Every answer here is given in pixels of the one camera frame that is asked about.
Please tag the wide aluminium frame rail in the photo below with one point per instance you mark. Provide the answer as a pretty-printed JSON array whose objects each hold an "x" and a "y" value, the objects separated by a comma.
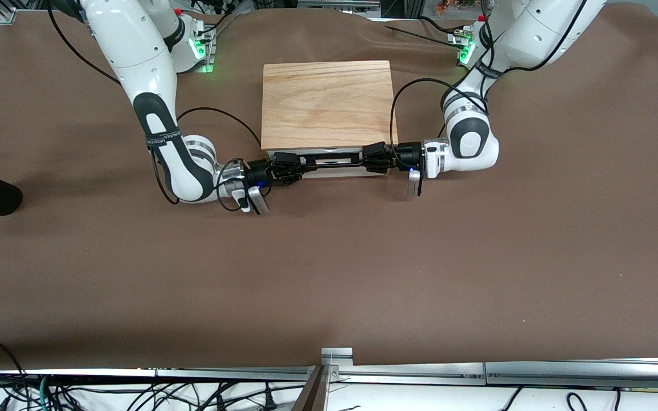
[{"x": 592, "y": 374}]

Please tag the long aluminium frame rail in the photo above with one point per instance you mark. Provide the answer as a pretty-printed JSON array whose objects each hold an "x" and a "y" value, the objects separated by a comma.
[{"x": 237, "y": 374}]

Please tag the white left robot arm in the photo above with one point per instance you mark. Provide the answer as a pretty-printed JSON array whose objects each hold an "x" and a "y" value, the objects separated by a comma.
[{"x": 534, "y": 34}]

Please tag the orange background clutter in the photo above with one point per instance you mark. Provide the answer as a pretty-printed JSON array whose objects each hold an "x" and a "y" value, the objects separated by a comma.
[{"x": 454, "y": 7}]

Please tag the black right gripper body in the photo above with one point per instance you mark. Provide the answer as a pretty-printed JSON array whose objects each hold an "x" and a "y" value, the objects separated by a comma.
[{"x": 259, "y": 170}]

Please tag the diagonal aluminium strut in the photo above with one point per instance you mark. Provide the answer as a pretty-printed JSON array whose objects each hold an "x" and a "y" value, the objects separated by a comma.
[{"x": 315, "y": 394}]

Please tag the aluminium centre bracket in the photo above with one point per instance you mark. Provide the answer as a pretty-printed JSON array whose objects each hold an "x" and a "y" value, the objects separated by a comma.
[{"x": 337, "y": 357}]

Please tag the medium aluminium frame rail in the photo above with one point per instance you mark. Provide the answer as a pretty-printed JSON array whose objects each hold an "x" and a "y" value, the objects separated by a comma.
[{"x": 409, "y": 372}]

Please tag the brown table cloth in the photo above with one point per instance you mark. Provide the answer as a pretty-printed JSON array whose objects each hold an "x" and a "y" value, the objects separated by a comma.
[{"x": 329, "y": 274}]

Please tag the aluminium back frame rail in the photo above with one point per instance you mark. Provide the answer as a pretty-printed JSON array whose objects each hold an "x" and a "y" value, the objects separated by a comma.
[{"x": 340, "y": 5}]

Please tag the wooden drawer cabinet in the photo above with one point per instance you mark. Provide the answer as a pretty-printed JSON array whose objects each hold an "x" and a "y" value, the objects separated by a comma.
[{"x": 329, "y": 103}]

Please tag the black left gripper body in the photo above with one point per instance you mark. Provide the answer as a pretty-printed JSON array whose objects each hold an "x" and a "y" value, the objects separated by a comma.
[{"x": 406, "y": 154}]

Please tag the white-fronted wooden drawer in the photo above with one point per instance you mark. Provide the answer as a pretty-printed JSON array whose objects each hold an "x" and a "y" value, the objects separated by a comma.
[{"x": 334, "y": 159}]

